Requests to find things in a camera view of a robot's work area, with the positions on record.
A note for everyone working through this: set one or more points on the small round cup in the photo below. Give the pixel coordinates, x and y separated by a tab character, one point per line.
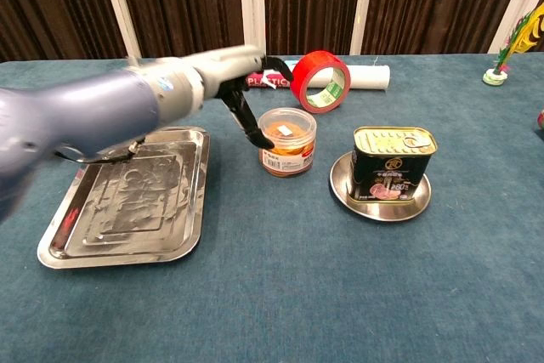
289	154

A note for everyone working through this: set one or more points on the red tape roll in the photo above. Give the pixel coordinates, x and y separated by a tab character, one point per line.
306	72

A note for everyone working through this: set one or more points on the yellow feather shuttlecock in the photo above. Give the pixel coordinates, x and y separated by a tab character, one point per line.
495	76

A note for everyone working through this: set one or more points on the blue felt table cover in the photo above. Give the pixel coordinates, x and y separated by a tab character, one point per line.
272	295

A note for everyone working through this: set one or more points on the dark brown curtain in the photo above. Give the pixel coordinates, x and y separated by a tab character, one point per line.
187	1

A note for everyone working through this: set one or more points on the round steel plate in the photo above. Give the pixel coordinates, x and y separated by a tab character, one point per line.
382	210

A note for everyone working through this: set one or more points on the left purple-grey robot arm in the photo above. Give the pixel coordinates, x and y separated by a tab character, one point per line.
85	116

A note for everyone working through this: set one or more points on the rectangular steel tray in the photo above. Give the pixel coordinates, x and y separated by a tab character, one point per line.
127	210

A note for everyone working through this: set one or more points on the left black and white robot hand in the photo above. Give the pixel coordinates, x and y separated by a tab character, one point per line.
236	63

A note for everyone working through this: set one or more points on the white plastic wrap roll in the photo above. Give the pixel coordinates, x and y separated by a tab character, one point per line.
370	78

